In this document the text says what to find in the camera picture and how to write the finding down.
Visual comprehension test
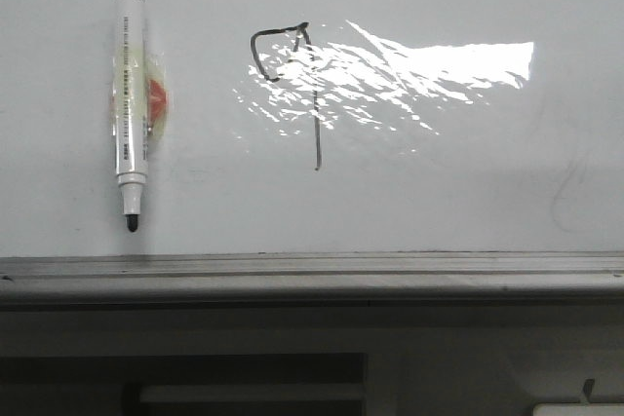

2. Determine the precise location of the red magnet taped to marker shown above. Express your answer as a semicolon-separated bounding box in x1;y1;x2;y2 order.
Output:
107;53;172;144

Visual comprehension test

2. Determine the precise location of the white black whiteboard marker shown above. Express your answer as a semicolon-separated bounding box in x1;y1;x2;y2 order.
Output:
112;0;148;233

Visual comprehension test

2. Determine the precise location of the white glossy whiteboard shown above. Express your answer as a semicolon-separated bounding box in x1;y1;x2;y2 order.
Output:
1;0;623;257

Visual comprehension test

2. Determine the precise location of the grey aluminium whiteboard tray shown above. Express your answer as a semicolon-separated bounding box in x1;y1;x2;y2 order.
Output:
1;251;623;309

